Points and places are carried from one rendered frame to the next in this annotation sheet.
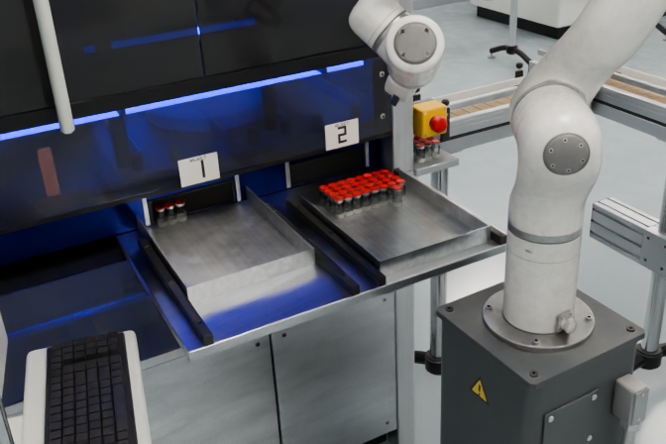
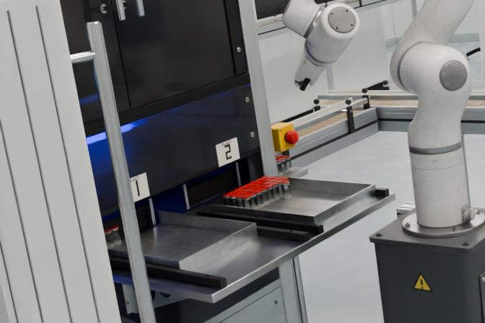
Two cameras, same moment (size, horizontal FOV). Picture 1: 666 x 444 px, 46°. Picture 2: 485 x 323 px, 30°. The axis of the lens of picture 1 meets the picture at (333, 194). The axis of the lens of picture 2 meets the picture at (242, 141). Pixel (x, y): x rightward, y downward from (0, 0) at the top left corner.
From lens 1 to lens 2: 0.95 m
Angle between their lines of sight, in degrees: 23
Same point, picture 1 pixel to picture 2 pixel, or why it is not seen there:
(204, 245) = (154, 249)
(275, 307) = (252, 261)
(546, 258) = (447, 163)
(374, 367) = not seen: outside the picture
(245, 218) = (171, 231)
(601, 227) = not seen: hidden behind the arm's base
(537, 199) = (435, 118)
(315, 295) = (277, 249)
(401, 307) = (289, 308)
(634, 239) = not seen: hidden behind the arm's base
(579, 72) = (435, 33)
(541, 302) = (450, 200)
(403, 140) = (268, 154)
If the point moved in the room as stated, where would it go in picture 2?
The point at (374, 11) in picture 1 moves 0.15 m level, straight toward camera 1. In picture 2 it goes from (304, 7) to (333, 9)
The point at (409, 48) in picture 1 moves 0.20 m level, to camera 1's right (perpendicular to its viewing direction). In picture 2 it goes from (339, 23) to (421, 7)
